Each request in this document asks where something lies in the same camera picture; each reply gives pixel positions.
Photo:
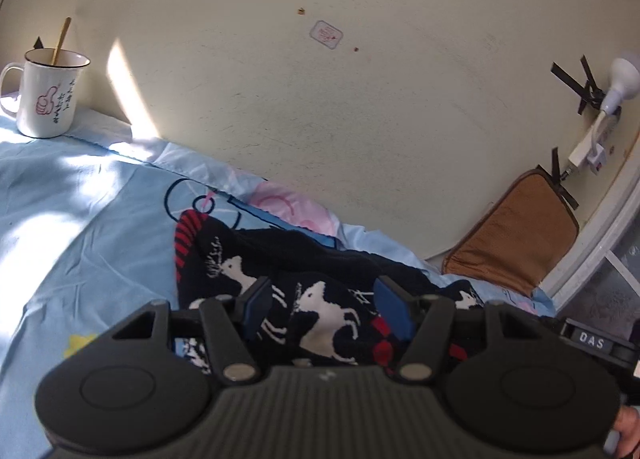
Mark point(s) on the white power strip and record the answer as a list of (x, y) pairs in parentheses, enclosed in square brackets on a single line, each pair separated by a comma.
[(592, 136)]

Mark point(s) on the white enamel mug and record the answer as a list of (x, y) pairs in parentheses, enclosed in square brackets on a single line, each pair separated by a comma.
[(50, 104)]

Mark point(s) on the brown seat cushion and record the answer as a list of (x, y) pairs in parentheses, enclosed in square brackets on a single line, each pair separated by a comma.
[(510, 234)]

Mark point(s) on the blue cartoon print bedsheet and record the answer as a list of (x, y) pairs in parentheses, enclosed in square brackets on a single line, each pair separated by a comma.
[(75, 219)]

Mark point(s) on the wooden spoon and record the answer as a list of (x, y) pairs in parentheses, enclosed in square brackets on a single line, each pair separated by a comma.
[(61, 41)]

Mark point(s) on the black tape strip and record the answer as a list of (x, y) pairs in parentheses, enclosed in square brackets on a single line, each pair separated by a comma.
[(562, 189)]

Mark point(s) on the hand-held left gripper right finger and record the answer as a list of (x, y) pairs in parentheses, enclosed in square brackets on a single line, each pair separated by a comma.
[(395, 309)]

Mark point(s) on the person's right hand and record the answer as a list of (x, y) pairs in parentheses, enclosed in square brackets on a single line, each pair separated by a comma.
[(625, 434)]

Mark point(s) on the crossed black tape strips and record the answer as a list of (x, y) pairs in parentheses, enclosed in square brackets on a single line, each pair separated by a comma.
[(585, 89)]

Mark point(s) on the small pink wall sticker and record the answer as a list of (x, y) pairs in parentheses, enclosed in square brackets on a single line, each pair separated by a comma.
[(326, 34)]

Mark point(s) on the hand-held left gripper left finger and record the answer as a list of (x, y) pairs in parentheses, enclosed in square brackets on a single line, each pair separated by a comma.
[(257, 304)]

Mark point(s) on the dark reindeer pattern sweater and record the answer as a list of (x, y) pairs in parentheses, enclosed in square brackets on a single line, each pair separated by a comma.
[(325, 309)]

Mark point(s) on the white window frame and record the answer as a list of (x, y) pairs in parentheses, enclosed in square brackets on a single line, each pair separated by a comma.
[(590, 259)]

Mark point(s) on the white bulb lamp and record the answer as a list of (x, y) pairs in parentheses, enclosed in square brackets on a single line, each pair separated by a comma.
[(622, 79)]

